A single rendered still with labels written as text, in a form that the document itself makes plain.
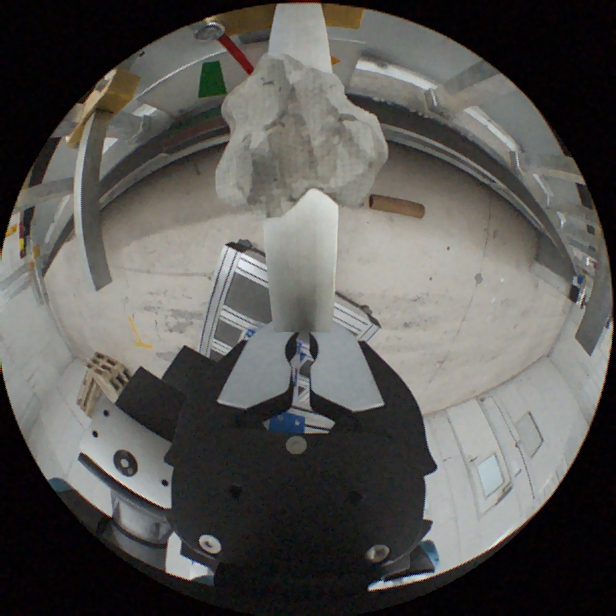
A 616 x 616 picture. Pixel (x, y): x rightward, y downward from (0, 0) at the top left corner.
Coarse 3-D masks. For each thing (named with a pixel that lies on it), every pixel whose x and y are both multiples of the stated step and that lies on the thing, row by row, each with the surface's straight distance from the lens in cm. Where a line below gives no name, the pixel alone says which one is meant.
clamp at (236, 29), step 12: (228, 12) 23; (240, 12) 23; (252, 12) 23; (264, 12) 23; (324, 12) 23; (336, 12) 23; (348, 12) 23; (360, 12) 23; (228, 24) 24; (240, 24) 24; (252, 24) 24; (264, 24) 24; (336, 24) 24; (348, 24) 24
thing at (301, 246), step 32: (288, 32) 15; (320, 32) 15; (320, 64) 11; (320, 192) 7; (288, 224) 7; (320, 224) 7; (288, 256) 7; (320, 256) 7; (288, 288) 8; (320, 288) 8; (288, 320) 9; (320, 320) 9
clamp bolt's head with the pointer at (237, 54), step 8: (200, 32) 22; (208, 32) 22; (216, 32) 22; (224, 32) 24; (224, 40) 25; (232, 48) 25; (240, 56) 26; (240, 64) 27; (248, 64) 27; (248, 72) 28
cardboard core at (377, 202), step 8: (376, 200) 92; (384, 200) 93; (392, 200) 96; (400, 200) 99; (376, 208) 93; (384, 208) 94; (392, 208) 96; (400, 208) 97; (408, 208) 99; (416, 208) 102; (424, 208) 105; (416, 216) 105
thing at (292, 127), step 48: (240, 96) 8; (288, 96) 7; (336, 96) 8; (240, 144) 7; (288, 144) 7; (336, 144) 7; (384, 144) 8; (240, 192) 7; (288, 192) 7; (336, 192) 7
